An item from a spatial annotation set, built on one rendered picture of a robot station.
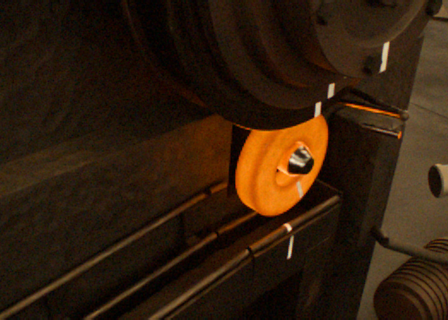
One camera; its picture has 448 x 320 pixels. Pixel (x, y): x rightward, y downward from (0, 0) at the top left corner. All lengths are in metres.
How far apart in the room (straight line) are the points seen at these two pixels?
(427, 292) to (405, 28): 0.53
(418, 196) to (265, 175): 1.62
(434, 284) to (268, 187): 0.44
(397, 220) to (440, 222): 0.15
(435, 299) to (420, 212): 1.18
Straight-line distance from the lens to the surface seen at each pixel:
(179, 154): 0.78
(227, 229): 0.87
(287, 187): 0.84
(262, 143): 0.76
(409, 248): 1.10
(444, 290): 1.14
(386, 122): 1.00
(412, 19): 0.74
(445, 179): 1.12
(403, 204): 2.30
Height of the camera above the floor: 1.24
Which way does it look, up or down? 31 degrees down
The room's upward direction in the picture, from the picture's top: 4 degrees clockwise
